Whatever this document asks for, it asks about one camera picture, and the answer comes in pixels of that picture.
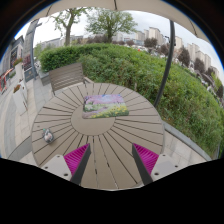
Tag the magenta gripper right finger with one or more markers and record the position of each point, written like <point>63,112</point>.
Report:
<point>152,166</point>

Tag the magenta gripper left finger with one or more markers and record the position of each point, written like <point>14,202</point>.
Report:
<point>70,167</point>

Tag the colourful landscape mouse pad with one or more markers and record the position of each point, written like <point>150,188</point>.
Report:
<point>104,106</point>

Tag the round slatted patio table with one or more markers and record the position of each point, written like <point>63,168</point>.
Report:
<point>111,164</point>

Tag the green hedge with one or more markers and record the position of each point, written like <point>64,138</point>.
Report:
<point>185,104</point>

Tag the brown slatted patio chair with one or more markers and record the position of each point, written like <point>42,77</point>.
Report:
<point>66,76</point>

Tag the white planter box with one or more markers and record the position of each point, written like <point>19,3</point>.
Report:
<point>20,97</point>

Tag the beige parasol canopy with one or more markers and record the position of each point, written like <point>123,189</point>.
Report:
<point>158,7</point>

